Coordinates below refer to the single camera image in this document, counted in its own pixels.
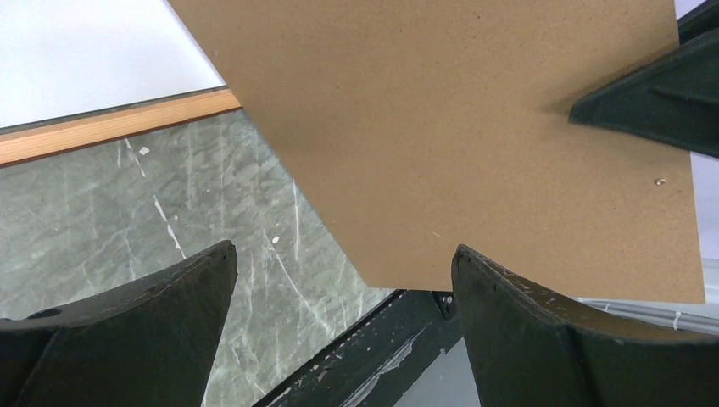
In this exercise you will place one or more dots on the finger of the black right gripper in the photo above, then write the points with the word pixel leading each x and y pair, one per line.
pixel 673 100
pixel 698 20

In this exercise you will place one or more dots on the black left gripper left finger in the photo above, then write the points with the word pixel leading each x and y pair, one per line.
pixel 150 342

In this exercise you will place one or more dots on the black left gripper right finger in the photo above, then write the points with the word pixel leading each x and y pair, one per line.
pixel 531 346

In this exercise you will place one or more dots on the wooden picture frame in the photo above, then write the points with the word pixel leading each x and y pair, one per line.
pixel 48 140

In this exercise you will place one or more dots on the brown backing board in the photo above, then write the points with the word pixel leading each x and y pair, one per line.
pixel 415 126

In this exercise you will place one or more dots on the glossy mountain landscape photo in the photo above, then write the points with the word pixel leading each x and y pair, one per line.
pixel 60 58

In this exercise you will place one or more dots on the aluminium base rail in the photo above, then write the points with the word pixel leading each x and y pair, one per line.
pixel 374 363

